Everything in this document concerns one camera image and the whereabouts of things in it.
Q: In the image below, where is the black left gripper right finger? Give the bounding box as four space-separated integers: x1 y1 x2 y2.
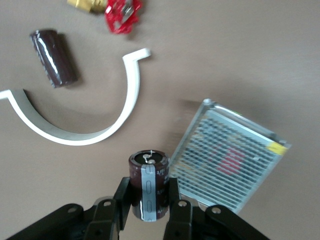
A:
163 177 271 240

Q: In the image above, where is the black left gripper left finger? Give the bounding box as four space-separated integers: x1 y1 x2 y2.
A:
7 176 132 240

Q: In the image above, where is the small black capacitor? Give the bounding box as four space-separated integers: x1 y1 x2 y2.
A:
128 149 171 221

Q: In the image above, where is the long brown electrolytic capacitor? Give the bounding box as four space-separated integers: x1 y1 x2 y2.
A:
29 29 80 88

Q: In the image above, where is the metal mesh power supply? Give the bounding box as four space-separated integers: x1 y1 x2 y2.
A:
167 98 292 213

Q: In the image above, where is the white curved pipe clamp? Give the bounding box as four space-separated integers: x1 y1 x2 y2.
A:
0 48 152 146

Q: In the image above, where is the red handled brass valve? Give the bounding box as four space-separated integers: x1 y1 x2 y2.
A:
66 0 143 35

